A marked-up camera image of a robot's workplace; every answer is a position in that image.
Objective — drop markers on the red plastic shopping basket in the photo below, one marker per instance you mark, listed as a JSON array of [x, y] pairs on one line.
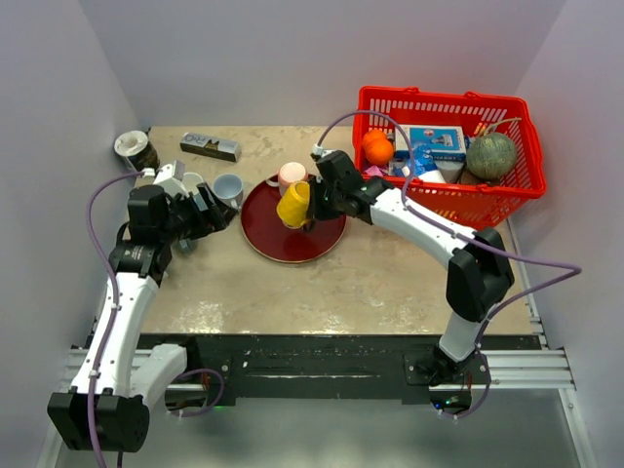
[[448, 124]]

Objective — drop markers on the grey footed mug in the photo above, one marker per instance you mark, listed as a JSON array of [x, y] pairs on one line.
[[229, 189]]

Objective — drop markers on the orange ball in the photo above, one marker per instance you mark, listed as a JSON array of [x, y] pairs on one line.
[[378, 149]]

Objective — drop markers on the light blue faceted mug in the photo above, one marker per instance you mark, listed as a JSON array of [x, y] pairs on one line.
[[190, 182]]

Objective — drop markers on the round red lacquer tray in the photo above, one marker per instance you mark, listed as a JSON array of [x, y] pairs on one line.
[[268, 236]]

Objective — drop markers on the silver black rectangular box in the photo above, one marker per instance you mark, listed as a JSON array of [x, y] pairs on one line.
[[214, 147]]

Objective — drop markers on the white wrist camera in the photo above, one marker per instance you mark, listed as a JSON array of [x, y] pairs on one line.
[[169, 177], [319, 152]]

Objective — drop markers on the pink mug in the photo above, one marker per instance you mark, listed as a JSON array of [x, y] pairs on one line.
[[287, 175]]

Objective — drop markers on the black face tissue roll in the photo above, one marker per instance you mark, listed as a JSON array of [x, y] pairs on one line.
[[136, 151]]

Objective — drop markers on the yellow mug black handle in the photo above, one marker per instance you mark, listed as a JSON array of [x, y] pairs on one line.
[[293, 207]]

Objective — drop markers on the green melon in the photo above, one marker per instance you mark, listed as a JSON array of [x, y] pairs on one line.
[[491, 156]]

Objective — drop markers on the blue white bottle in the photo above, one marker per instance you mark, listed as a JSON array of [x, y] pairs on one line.
[[423, 166]]

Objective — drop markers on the dark teal faceted mug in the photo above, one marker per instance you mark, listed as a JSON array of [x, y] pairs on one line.
[[187, 246]]

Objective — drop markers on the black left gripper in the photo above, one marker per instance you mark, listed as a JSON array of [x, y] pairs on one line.
[[216, 216]]

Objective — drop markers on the blue white product box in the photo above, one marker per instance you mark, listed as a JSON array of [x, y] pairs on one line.
[[446, 142]]

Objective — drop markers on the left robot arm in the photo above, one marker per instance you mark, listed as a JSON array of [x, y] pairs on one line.
[[108, 404]]

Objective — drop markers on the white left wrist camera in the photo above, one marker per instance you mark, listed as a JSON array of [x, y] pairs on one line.
[[169, 177]]

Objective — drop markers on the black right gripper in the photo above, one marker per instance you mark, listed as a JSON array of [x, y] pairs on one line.
[[316, 211]]

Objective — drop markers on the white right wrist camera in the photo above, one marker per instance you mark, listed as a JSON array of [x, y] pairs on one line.
[[319, 152]]

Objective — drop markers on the aluminium frame rail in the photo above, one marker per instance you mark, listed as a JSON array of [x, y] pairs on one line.
[[371, 283]]

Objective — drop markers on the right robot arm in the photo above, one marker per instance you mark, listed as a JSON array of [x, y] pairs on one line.
[[477, 279]]

